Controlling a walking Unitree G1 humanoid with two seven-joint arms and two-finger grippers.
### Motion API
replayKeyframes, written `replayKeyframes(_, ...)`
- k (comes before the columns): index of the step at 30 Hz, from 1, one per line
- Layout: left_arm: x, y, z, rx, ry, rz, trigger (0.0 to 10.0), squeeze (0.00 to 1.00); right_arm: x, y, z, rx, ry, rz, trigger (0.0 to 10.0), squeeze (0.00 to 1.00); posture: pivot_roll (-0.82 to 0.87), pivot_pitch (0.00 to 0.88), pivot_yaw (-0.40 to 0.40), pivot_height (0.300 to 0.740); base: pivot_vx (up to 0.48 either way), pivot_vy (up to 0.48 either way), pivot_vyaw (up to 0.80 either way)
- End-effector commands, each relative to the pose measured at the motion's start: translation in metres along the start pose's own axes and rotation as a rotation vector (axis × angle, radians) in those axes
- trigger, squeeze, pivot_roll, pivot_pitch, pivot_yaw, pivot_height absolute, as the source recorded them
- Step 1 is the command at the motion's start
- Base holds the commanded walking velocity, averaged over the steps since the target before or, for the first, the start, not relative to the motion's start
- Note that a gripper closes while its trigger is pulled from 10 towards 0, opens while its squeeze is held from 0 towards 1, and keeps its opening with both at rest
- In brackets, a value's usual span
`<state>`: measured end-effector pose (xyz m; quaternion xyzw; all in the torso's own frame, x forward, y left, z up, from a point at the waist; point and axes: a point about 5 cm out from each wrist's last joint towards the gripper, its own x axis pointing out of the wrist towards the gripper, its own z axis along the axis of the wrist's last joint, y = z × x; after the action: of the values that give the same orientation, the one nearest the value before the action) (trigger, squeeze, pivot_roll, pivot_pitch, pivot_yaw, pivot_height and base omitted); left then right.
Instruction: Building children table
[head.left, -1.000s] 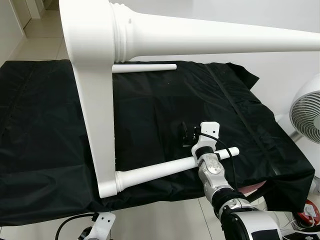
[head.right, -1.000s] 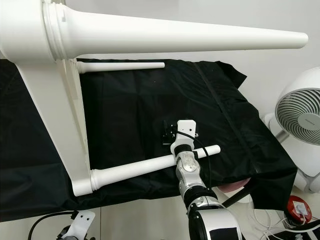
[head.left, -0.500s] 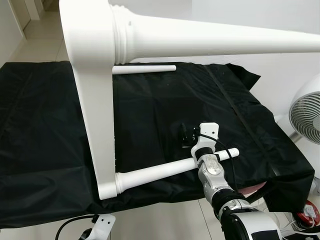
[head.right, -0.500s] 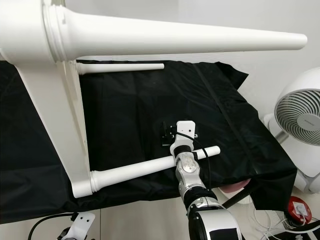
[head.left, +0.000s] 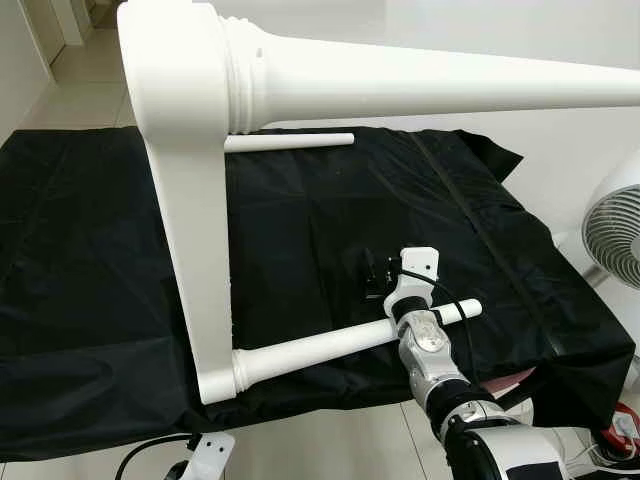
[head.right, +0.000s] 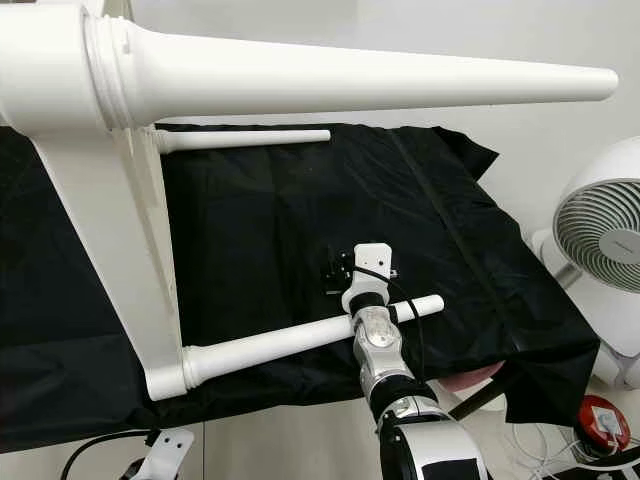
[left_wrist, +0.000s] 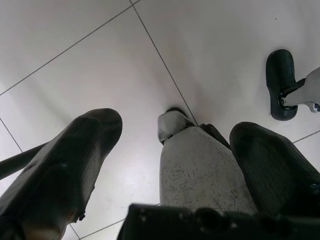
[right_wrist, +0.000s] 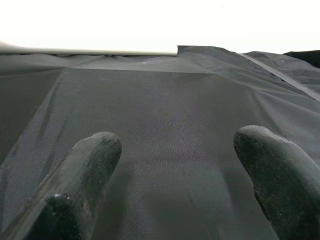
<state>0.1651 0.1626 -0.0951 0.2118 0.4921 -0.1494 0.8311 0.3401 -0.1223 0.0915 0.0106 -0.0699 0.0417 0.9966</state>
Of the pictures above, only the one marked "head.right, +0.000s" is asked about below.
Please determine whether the white plastic table leg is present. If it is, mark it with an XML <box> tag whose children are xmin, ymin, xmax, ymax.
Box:
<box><xmin>154</xmin><ymin>127</ymin><xmax>332</xmax><ymax>154</ymax></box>
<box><xmin>84</xmin><ymin>9</ymin><xmax>620</xmax><ymax>131</ymax></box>
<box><xmin>181</xmin><ymin>294</ymin><xmax>447</xmax><ymax>390</ymax></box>

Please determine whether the white plastic table top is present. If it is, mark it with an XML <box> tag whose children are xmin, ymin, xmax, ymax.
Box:
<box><xmin>0</xmin><ymin>0</ymin><xmax>187</xmax><ymax>402</ymax></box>

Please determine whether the black cloth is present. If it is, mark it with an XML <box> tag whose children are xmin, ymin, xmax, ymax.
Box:
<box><xmin>0</xmin><ymin>121</ymin><xmax>602</xmax><ymax>453</ymax></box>

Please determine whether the pink cushion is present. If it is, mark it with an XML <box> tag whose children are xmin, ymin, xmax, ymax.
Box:
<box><xmin>444</xmin><ymin>361</ymin><xmax>507</xmax><ymax>390</ymax></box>

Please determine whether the black metal table leg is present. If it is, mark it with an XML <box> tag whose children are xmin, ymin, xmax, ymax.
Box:
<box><xmin>449</xmin><ymin>385</ymin><xmax>502</xmax><ymax>420</ymax></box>

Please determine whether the white grey rounded appliance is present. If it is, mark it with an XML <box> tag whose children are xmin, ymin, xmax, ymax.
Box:
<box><xmin>588</xmin><ymin>282</ymin><xmax>640</xmax><ymax>391</ymax></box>

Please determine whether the red round device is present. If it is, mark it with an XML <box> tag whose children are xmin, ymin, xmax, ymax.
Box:
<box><xmin>574</xmin><ymin>394</ymin><xmax>632</xmax><ymax>452</ymax></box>

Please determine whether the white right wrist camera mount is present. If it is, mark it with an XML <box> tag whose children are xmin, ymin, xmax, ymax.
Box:
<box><xmin>339</xmin><ymin>241</ymin><xmax>394</xmax><ymax>314</ymax></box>

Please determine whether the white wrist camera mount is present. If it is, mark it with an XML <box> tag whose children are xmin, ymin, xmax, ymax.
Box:
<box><xmin>134</xmin><ymin>427</ymin><xmax>197</xmax><ymax>480</ymax></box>
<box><xmin>339</xmin><ymin>241</ymin><xmax>394</xmax><ymax>314</ymax></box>

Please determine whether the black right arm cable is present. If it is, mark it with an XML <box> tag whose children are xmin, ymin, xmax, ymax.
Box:
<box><xmin>353</xmin><ymin>264</ymin><xmax>427</xmax><ymax>373</ymax></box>

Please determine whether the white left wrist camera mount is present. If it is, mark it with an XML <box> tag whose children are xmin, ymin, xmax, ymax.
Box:
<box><xmin>134</xmin><ymin>427</ymin><xmax>197</xmax><ymax>480</ymax></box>

